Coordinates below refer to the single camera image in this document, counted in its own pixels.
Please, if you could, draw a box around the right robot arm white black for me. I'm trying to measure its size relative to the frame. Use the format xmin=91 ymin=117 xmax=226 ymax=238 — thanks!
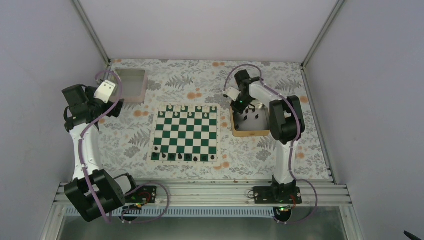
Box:
xmin=225 ymin=70 xmax=306 ymax=204

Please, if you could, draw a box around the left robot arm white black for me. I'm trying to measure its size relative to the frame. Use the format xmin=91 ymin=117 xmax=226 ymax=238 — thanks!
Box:
xmin=62 ymin=80 xmax=140 ymax=222

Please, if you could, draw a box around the tan metal tray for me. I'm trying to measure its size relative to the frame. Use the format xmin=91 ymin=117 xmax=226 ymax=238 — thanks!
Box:
xmin=230 ymin=100 xmax=270 ymax=137

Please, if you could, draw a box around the pink white tray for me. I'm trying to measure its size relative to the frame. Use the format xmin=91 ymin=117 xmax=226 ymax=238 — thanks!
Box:
xmin=114 ymin=69 xmax=148 ymax=104

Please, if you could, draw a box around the floral patterned tablecloth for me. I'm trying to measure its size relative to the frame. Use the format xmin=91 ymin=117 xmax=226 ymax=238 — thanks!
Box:
xmin=99 ymin=59 xmax=330 ymax=181

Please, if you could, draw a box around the green white chessboard mat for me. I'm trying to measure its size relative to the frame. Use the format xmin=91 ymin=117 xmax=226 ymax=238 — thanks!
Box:
xmin=147 ymin=102 xmax=221 ymax=167

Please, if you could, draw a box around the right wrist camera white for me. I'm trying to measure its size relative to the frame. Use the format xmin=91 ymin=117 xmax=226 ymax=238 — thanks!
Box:
xmin=224 ymin=87 xmax=240 ymax=101

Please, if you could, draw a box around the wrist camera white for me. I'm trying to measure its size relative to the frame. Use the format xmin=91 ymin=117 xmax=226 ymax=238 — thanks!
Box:
xmin=224 ymin=87 xmax=240 ymax=101
xmin=93 ymin=80 xmax=117 ymax=104

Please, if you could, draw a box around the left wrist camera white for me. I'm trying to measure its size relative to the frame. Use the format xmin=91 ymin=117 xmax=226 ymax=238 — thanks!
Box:
xmin=93 ymin=80 xmax=117 ymax=104

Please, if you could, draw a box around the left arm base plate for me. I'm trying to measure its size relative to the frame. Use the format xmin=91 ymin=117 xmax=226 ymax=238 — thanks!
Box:
xmin=125 ymin=185 xmax=157 ymax=205

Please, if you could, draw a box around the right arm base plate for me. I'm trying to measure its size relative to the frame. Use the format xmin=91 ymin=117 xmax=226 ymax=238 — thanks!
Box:
xmin=252 ymin=186 xmax=303 ymax=205

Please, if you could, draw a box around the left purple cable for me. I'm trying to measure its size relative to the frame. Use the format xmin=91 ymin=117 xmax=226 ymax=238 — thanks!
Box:
xmin=78 ymin=69 xmax=170 ymax=225

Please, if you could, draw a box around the aluminium rail frame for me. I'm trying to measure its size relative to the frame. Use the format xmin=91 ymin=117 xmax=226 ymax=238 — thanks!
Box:
xmin=41 ymin=180 xmax=363 ymax=240

